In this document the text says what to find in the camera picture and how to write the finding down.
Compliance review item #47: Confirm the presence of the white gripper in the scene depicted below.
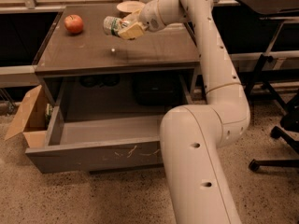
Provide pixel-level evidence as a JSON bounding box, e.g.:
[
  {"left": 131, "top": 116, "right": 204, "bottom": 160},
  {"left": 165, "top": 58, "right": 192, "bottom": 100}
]
[{"left": 118, "top": 0, "right": 165, "bottom": 40}]

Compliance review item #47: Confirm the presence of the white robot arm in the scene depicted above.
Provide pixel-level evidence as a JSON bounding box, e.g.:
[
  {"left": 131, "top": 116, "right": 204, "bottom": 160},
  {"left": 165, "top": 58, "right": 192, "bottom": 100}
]
[{"left": 118, "top": 0, "right": 250, "bottom": 224}]

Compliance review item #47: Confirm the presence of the grey open top drawer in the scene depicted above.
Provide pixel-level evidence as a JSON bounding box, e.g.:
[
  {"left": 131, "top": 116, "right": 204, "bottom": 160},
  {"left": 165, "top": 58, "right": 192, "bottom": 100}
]
[{"left": 25, "top": 74, "right": 195, "bottom": 175}]

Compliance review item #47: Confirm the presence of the white ceramic bowl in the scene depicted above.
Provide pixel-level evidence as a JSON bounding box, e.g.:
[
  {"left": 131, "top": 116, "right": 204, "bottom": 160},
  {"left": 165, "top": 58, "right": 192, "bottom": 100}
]
[{"left": 117, "top": 1, "right": 145, "bottom": 16}]

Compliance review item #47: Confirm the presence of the grey cabinet table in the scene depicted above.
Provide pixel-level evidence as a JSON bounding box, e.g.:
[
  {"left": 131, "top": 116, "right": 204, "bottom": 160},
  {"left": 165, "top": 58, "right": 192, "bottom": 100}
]
[{"left": 36, "top": 3, "right": 199, "bottom": 103}]

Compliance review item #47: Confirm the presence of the red apple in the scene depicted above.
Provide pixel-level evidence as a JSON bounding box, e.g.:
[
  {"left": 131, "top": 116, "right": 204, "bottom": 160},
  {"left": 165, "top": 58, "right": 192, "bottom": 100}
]
[{"left": 64, "top": 14, "right": 84, "bottom": 34}]

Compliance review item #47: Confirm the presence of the black box under cabinet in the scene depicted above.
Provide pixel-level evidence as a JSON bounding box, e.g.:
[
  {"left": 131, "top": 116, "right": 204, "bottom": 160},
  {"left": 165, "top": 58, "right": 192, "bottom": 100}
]
[{"left": 132, "top": 72, "right": 181, "bottom": 105}]

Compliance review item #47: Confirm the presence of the black side table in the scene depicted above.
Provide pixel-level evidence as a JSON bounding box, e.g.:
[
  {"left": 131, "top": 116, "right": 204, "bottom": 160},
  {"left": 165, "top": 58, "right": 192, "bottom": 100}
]
[{"left": 235, "top": 0, "right": 299, "bottom": 102}]

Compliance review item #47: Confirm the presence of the brown cardboard box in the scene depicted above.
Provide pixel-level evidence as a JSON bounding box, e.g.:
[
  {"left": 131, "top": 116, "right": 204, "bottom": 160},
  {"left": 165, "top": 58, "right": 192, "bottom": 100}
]
[{"left": 5, "top": 85, "right": 50, "bottom": 148}]

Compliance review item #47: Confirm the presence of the black office chair base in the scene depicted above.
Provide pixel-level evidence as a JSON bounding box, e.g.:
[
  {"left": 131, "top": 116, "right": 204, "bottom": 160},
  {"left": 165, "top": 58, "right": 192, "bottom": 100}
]
[{"left": 248, "top": 93, "right": 299, "bottom": 173}]

